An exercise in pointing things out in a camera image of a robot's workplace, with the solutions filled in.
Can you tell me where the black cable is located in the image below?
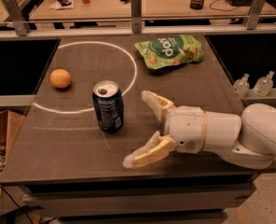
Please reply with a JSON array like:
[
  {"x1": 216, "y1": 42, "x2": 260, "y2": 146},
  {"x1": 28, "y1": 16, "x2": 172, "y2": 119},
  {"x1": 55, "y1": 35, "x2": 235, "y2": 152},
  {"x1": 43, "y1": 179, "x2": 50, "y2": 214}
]
[{"x1": 0, "y1": 178, "x2": 35, "y2": 224}]

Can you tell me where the green snack bag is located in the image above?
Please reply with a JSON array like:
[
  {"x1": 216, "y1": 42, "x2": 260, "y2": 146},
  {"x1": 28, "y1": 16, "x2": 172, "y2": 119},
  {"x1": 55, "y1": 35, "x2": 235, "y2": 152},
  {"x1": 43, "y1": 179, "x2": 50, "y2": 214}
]
[{"x1": 134, "y1": 35, "x2": 204, "y2": 70}]

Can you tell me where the orange fruit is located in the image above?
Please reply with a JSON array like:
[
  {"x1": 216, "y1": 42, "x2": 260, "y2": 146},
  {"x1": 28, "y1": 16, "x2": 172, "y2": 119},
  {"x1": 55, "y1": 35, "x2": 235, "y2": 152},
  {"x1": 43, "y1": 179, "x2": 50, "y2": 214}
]
[{"x1": 49, "y1": 69, "x2": 71, "y2": 89}]

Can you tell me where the metal rail bracket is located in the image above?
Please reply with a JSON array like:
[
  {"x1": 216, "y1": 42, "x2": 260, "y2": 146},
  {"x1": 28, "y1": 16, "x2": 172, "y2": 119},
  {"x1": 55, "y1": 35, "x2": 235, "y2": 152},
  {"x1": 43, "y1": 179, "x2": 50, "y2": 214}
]
[
  {"x1": 2, "y1": 0, "x2": 30, "y2": 36},
  {"x1": 131, "y1": 0, "x2": 142, "y2": 34},
  {"x1": 242, "y1": 0, "x2": 266, "y2": 30}
]

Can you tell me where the middle metal rail bracket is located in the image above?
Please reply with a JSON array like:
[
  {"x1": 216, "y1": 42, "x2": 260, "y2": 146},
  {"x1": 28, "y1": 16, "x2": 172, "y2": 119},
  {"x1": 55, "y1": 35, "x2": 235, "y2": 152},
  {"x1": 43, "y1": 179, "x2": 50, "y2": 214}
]
[{"x1": 131, "y1": 0, "x2": 142, "y2": 34}]

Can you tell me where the blue pepsi can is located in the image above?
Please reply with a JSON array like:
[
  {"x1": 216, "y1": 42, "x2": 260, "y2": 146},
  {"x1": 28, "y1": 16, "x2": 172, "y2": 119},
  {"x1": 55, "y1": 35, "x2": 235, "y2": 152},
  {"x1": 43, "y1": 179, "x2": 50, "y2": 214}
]
[{"x1": 92, "y1": 80, "x2": 124, "y2": 133}]

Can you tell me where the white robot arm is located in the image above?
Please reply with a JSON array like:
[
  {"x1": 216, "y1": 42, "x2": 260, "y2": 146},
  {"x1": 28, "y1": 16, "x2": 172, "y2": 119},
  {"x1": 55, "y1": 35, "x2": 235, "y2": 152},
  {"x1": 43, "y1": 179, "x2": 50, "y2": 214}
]
[{"x1": 123, "y1": 91, "x2": 276, "y2": 169}]

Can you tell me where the clear sanitizer bottle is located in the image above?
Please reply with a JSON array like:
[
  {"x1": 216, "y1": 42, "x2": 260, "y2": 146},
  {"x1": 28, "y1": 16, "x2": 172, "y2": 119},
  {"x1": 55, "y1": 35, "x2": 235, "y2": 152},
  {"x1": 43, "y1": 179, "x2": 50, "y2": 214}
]
[
  {"x1": 233, "y1": 74, "x2": 250, "y2": 98},
  {"x1": 254, "y1": 71, "x2": 274, "y2": 96}
]

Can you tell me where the black mesh pen cup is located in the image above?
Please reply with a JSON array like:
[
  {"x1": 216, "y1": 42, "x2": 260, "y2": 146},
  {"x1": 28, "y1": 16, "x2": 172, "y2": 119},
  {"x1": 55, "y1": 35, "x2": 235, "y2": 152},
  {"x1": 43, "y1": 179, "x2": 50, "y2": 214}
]
[{"x1": 190, "y1": 0, "x2": 205, "y2": 9}]

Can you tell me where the left metal rail bracket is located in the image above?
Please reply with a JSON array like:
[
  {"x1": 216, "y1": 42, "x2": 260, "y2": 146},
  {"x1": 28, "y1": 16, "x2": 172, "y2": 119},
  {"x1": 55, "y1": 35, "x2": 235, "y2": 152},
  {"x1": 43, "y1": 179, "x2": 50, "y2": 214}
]
[{"x1": 2, "y1": 0, "x2": 30, "y2": 36}]

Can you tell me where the right metal rail bracket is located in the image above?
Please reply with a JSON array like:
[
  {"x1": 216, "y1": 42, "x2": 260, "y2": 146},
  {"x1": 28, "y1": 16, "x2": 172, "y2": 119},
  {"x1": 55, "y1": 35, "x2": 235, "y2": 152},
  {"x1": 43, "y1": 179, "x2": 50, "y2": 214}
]
[{"x1": 242, "y1": 0, "x2": 266, "y2": 30}]

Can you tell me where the cardboard box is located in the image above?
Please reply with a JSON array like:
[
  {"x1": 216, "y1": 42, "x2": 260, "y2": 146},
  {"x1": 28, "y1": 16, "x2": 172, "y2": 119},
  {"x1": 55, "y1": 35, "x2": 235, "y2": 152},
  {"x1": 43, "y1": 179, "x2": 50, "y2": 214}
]
[{"x1": 0, "y1": 110, "x2": 23, "y2": 174}]

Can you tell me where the grey table drawer unit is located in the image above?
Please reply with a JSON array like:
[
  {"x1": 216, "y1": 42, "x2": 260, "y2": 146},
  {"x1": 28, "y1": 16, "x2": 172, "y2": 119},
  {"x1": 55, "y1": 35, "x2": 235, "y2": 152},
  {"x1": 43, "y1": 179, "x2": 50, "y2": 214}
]
[{"x1": 23, "y1": 174, "x2": 255, "y2": 217}]

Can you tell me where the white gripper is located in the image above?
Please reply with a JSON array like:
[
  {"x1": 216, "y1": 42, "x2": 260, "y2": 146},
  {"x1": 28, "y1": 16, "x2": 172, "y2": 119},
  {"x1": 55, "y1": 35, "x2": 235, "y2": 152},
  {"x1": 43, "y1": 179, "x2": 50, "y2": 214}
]
[{"x1": 122, "y1": 91, "x2": 205, "y2": 169}]

